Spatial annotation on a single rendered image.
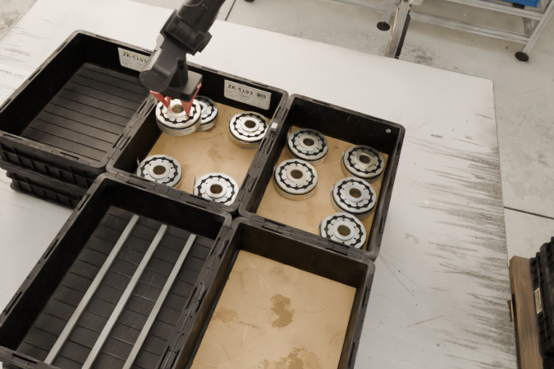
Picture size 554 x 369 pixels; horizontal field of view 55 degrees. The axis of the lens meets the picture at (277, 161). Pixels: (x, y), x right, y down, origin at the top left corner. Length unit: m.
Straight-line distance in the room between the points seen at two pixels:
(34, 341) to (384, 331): 0.73
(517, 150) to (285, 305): 1.96
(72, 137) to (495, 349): 1.11
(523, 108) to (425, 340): 2.02
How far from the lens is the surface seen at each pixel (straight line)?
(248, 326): 1.08
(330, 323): 1.11
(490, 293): 1.42
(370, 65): 1.85
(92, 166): 1.18
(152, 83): 1.05
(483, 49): 3.41
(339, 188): 1.25
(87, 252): 1.18
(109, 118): 1.41
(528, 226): 2.57
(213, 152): 1.31
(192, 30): 1.03
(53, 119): 1.44
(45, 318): 1.13
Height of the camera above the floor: 1.83
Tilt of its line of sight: 50 degrees down
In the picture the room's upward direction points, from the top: 9 degrees clockwise
